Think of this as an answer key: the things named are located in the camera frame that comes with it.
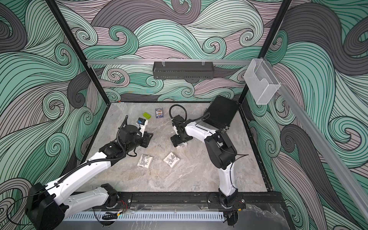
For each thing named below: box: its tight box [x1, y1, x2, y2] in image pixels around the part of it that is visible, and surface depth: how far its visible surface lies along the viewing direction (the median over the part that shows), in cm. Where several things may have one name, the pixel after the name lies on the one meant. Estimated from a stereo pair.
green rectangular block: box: [142, 112, 152, 120], surface depth 113 cm
